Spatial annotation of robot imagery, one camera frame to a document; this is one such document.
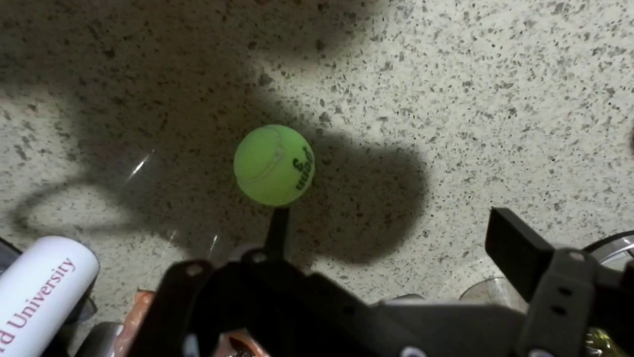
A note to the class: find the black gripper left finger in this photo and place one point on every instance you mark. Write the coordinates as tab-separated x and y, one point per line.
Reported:
277	233

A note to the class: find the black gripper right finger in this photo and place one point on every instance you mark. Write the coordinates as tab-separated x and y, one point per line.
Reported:
517	250

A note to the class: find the green tennis ball with logo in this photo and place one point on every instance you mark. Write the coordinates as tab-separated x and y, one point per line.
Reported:
273	165

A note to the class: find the white tumbler bottle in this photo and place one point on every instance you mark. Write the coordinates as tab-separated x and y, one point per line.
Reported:
39	290

